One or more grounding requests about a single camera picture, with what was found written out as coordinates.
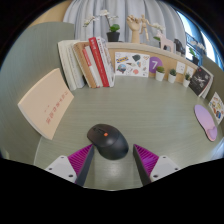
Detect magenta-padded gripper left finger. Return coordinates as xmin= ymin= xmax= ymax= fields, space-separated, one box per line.
xmin=44 ymin=143 xmax=95 ymax=187

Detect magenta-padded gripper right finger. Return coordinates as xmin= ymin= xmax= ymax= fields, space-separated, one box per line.
xmin=132 ymin=143 xmax=181 ymax=187

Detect black computer mouse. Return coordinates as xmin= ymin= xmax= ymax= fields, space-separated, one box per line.
xmin=86 ymin=123 xmax=130 ymax=161

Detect round purple mouse pad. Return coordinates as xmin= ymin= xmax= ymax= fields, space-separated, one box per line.
xmin=194 ymin=104 xmax=219 ymax=142

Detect beige book with red print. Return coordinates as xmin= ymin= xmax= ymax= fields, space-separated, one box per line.
xmin=17 ymin=67 xmax=75 ymax=141

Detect colourful food sticker sheet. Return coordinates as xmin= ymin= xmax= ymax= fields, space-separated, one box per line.
xmin=208 ymin=91 xmax=224 ymax=125

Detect small potted succulent white pot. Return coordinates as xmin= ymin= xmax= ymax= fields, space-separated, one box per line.
xmin=155 ymin=66 xmax=166 ymax=82
xmin=182 ymin=73 xmax=192 ymax=89
xmin=167 ymin=68 xmax=178 ymax=84

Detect black book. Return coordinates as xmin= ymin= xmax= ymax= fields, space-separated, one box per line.
xmin=188 ymin=65 xmax=212 ymax=98

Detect thick white book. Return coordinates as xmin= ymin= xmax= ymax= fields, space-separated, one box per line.
xmin=57 ymin=39 xmax=86 ymax=92

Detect round purple number sticker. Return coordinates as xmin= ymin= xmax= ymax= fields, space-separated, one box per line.
xmin=148 ymin=56 xmax=164 ymax=74

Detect white book with red spine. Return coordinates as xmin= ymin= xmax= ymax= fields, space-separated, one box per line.
xmin=82 ymin=45 xmax=104 ymax=88

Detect white sticker sheet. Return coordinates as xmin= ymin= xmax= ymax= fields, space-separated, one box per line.
xmin=114 ymin=51 xmax=151 ymax=78

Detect brown kraft book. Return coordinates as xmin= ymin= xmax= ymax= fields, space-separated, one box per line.
xmin=72 ymin=41 xmax=98 ymax=89

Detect white orchid in black pot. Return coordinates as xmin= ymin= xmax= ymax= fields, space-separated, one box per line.
xmin=83 ymin=9 xmax=121 ymax=43
xmin=187 ymin=39 xmax=201 ymax=66
xmin=151 ymin=22 xmax=166 ymax=43

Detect dark wooden horse figure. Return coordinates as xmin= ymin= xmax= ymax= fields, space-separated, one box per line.
xmin=173 ymin=38 xmax=185 ymax=56

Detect pink wooden horse figure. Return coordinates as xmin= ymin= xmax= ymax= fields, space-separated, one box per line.
xmin=156 ymin=31 xmax=175 ymax=53

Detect wooden mannequin figure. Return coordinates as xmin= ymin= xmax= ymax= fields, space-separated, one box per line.
xmin=139 ymin=13 xmax=152 ymax=43

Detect wooden hand model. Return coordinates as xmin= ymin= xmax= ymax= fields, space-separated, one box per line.
xmin=126 ymin=14 xmax=143 ymax=44

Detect grey curtain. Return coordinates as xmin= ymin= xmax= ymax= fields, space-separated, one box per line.
xmin=63 ymin=0 xmax=187 ymax=46

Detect white wall socket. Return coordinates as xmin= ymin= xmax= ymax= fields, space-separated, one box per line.
xmin=175 ymin=61 xmax=186 ymax=75
xmin=185 ymin=65 xmax=196 ymax=78

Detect window with dark frame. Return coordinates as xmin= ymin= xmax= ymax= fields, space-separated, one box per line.
xmin=176 ymin=11 xmax=218 ymax=63

